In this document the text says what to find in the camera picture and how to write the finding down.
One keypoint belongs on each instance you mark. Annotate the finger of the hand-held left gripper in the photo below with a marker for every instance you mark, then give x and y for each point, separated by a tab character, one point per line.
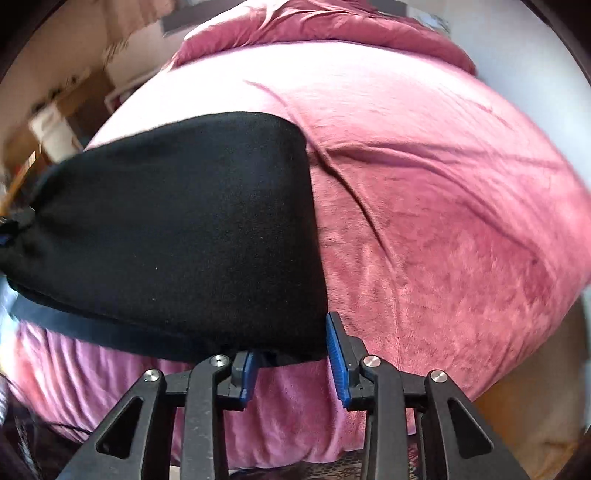
3	233

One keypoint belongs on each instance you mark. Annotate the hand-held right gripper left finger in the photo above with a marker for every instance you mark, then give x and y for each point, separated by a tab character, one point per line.
247	378

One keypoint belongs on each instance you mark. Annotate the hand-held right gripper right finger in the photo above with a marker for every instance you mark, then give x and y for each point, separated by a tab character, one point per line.
336	360

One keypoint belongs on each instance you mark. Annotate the black pants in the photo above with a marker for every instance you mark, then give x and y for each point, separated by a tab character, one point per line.
184	230

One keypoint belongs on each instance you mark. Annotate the dark patterned cloth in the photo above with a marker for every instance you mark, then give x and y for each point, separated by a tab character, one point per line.
323	468

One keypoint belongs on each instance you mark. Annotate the wooden desk with white cabinet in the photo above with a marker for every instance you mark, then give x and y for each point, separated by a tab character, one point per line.
60	120

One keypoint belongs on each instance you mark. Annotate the bed with pink sheet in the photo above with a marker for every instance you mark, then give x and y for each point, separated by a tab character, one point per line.
438	207

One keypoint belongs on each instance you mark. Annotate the dark pink quilt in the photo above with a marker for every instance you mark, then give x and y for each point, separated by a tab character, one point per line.
323	23

